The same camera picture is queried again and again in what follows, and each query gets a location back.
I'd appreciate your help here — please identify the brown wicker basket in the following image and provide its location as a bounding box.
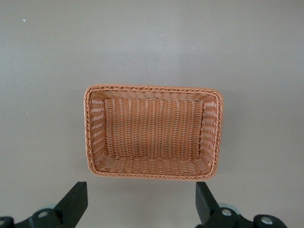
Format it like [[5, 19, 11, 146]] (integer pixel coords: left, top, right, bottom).
[[83, 84, 225, 182]]

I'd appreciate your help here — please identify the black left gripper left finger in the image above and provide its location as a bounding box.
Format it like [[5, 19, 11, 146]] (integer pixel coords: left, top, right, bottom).
[[0, 181, 89, 228]]

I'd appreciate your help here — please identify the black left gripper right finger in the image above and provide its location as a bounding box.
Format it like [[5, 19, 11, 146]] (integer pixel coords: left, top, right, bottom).
[[195, 181, 288, 228]]

